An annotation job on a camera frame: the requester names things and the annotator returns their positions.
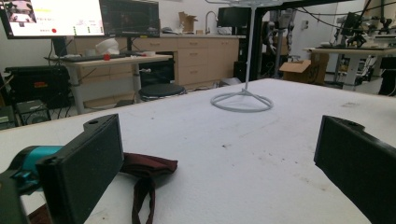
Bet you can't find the curved metal faucet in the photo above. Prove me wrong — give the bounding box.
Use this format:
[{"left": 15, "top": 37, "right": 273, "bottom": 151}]
[{"left": 204, "top": 10, "right": 219, "bottom": 35}]

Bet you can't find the black keyboard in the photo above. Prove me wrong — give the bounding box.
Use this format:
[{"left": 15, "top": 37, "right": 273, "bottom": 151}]
[{"left": 46, "top": 53, "right": 129, "bottom": 63}]

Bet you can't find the monitor with dark screen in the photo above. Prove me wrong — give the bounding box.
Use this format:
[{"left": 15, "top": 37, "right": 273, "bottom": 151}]
[{"left": 99, "top": 0, "right": 162, "bottom": 39}]

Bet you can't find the monitor with bright screen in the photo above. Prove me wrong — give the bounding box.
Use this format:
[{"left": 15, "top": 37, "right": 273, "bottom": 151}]
[{"left": 0, "top": 0, "right": 106, "bottom": 40}]

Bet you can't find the black equipment case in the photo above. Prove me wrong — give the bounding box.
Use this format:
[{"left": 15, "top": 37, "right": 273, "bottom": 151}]
[{"left": 4, "top": 65, "right": 72, "bottom": 110}]

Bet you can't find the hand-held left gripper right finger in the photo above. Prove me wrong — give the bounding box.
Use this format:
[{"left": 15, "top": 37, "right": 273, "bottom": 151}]
[{"left": 313, "top": 115, "right": 396, "bottom": 224}]

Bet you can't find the black metal frame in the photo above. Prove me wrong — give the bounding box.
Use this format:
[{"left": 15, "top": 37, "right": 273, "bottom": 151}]
[{"left": 249, "top": 0, "right": 347, "bottom": 82}]

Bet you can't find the black robot equipment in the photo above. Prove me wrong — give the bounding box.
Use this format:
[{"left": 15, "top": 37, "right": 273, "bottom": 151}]
[{"left": 339, "top": 11, "right": 396, "bottom": 49}]

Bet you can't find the white wire hanging rack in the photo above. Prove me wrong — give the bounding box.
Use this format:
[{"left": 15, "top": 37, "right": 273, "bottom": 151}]
[{"left": 205, "top": 0, "right": 285, "bottom": 114}]

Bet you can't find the round black stool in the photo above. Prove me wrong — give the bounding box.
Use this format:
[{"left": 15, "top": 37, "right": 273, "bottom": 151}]
[{"left": 138, "top": 82, "right": 188, "bottom": 102}]

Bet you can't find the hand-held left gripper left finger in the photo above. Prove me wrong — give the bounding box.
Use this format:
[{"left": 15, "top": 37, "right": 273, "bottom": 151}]
[{"left": 35, "top": 113, "right": 125, "bottom": 224}]

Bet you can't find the open cardboard box on counter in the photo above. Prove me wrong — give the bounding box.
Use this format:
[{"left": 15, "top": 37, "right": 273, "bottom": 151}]
[{"left": 177, "top": 11, "right": 199, "bottom": 34}]

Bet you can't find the black monitor seen from behind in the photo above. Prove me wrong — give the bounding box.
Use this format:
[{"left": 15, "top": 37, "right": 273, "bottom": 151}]
[{"left": 217, "top": 7, "right": 252, "bottom": 29}]

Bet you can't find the white crumpled bag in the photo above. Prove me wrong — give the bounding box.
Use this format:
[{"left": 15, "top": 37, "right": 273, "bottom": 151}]
[{"left": 95, "top": 37, "right": 120, "bottom": 56}]

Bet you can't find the white table with equipment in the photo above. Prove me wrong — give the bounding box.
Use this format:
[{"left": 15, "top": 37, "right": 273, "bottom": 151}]
[{"left": 303, "top": 46, "right": 396, "bottom": 92}]

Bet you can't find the black computer box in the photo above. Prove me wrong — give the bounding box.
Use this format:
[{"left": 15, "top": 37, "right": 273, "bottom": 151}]
[{"left": 15, "top": 99, "right": 52, "bottom": 126}]

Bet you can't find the wooden desk with grey legs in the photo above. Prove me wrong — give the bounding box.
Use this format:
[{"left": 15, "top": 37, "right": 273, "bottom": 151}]
[{"left": 45, "top": 53, "right": 174, "bottom": 115}]

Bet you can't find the wooden drawer cabinet counter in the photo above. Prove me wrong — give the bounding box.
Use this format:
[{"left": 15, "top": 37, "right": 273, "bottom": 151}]
[{"left": 74, "top": 33, "right": 247, "bottom": 91}]

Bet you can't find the dark red cloth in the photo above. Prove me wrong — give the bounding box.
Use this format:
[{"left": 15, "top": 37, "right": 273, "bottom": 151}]
[{"left": 120, "top": 151, "right": 179, "bottom": 224}]

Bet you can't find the large open cardboard box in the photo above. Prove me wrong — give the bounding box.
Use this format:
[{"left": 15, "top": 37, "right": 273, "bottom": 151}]
[{"left": 278, "top": 52, "right": 331, "bottom": 86}]

